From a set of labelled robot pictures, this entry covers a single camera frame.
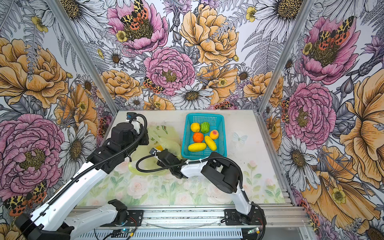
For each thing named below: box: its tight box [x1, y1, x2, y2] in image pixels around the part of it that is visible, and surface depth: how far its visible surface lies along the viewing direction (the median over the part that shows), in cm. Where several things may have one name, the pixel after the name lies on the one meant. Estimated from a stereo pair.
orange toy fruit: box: [193, 132, 204, 143], surface depth 102 cm
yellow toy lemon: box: [188, 142, 207, 152], surface depth 99 cm
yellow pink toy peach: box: [209, 129, 219, 140], surface depth 104 cm
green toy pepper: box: [200, 121, 210, 134], surface depth 107 cm
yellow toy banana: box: [204, 135, 217, 151], surface depth 101 cm
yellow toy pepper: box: [190, 122, 201, 133], surface depth 107 cm
